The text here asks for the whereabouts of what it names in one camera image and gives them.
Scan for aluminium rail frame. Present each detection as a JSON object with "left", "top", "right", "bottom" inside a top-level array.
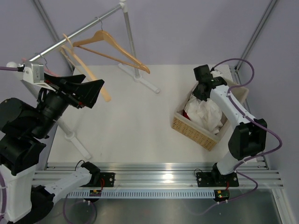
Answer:
[{"left": 29, "top": 65, "right": 283, "bottom": 189}]

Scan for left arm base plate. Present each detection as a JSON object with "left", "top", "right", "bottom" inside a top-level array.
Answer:
[{"left": 80, "top": 171, "right": 115, "bottom": 188}]

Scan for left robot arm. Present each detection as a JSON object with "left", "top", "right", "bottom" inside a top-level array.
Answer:
[{"left": 0, "top": 74, "right": 104, "bottom": 224}]

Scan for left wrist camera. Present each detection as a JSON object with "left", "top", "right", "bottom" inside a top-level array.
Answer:
[{"left": 23, "top": 62, "right": 54, "bottom": 91}]

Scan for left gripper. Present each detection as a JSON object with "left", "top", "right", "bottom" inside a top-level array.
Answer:
[{"left": 31, "top": 72, "right": 105, "bottom": 137}]

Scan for wicker basket with liner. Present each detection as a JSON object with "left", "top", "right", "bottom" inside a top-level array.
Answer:
[{"left": 171, "top": 78, "right": 249, "bottom": 151}]

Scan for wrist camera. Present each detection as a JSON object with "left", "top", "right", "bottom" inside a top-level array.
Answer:
[
  {"left": 23, "top": 62, "right": 54, "bottom": 91},
  {"left": 210, "top": 68, "right": 221, "bottom": 77}
]

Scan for white printed t shirt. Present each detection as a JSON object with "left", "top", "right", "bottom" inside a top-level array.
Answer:
[{"left": 184, "top": 95, "right": 223, "bottom": 134}]

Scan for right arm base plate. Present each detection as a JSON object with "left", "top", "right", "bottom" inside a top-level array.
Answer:
[{"left": 196, "top": 172, "right": 239, "bottom": 187}]

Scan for pink hanger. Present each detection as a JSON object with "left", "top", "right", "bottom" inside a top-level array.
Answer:
[{"left": 21, "top": 57, "right": 60, "bottom": 77}]

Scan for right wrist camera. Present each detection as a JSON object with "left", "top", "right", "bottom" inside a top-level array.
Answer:
[{"left": 210, "top": 68, "right": 221, "bottom": 77}]

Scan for light wooden hanger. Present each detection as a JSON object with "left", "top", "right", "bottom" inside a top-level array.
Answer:
[{"left": 60, "top": 34, "right": 111, "bottom": 102}]

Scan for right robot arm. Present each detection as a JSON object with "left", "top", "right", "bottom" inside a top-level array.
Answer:
[{"left": 192, "top": 65, "right": 267, "bottom": 188}]

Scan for pink cloth in basket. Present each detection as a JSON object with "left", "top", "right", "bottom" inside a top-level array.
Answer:
[{"left": 182, "top": 110, "right": 191, "bottom": 120}]

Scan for clothes rack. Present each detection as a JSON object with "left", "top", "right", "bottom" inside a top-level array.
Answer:
[{"left": 22, "top": 0, "right": 160, "bottom": 159}]

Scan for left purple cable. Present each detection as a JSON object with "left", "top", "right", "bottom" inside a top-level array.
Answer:
[{"left": 0, "top": 66, "right": 98, "bottom": 224}]

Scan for white cable duct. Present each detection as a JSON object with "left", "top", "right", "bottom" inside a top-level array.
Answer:
[{"left": 68, "top": 189, "right": 215, "bottom": 199}]

